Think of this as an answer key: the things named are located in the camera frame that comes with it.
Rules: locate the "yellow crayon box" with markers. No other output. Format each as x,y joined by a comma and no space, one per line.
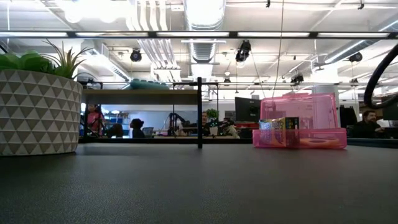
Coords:
280,127

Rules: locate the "pink translucent plastic pencil case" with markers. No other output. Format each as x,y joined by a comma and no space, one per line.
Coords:
311,105

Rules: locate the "black background robot arm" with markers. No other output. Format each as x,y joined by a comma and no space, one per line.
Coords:
174,118

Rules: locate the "small potted background plant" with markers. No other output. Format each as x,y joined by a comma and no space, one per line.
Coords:
212,113

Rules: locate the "black computer monitor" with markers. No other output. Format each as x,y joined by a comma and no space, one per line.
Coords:
247,109
391,114
347,115

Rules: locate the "wooden shelf black metal legs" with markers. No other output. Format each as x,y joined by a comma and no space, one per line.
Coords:
140,96

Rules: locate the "black ceiling spotlight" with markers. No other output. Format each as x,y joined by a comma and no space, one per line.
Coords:
297,78
136,55
355,57
243,51

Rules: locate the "black table mat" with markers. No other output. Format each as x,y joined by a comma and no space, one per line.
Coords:
199,193

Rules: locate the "white triangle-patterned plant pot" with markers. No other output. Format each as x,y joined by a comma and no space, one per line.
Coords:
37,115

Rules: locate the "green artificial succulent plant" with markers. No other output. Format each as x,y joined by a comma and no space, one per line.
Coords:
28,62

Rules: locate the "black aluminium table frame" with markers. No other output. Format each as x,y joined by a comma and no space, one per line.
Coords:
233,34

